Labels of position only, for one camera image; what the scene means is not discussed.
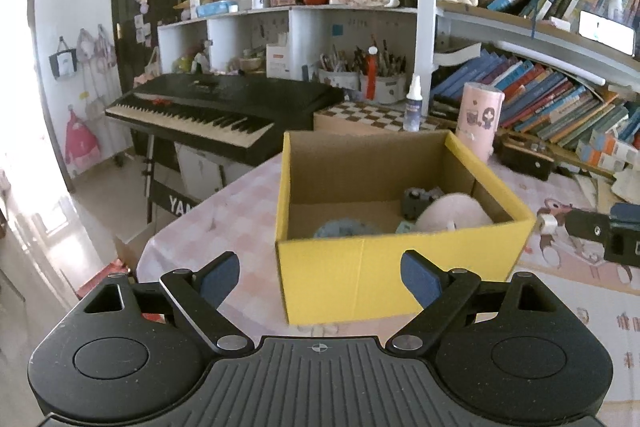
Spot pale fluffy plush toy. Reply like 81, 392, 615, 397
414, 192, 493, 232

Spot pink cylindrical container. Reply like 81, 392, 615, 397
456, 82, 505, 164

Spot brown cardboard box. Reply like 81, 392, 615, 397
112, 219, 176, 275

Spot low white shelf unit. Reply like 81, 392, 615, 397
157, 4, 421, 80

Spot white spray bottle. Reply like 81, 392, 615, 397
404, 75, 423, 132

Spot tall white bookshelf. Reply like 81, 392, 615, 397
415, 0, 640, 108

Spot small black box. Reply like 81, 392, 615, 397
500, 132, 557, 181

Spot stack of small colourful boxes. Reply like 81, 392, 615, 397
575, 129, 633, 172

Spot white box orange label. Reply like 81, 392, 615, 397
266, 43, 291, 80

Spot pink dress wall hanging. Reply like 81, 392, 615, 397
65, 104, 101, 172

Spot white tote bag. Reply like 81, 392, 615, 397
48, 38, 78, 80

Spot red plastic stool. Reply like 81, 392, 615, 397
75, 259, 136, 303

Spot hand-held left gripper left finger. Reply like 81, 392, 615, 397
81, 251, 252, 354

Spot blue wipes pack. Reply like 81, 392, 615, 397
196, 0, 238, 18

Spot black electronic keyboard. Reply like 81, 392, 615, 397
105, 73, 346, 166

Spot white pen holder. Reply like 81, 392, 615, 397
360, 39, 406, 104
318, 52, 361, 90

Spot wooden chessboard box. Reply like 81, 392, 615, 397
313, 99, 458, 138

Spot yellow cardboard box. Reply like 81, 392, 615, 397
275, 129, 537, 326

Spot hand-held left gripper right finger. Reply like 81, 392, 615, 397
386, 249, 560, 354

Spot grey blue round cloth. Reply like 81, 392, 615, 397
314, 218, 378, 238

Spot red bottle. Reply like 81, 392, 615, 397
365, 47, 379, 100

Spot black keyboard stand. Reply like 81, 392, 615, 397
142, 132, 226, 228

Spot pile of papers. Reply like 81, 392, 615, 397
575, 147, 640, 212

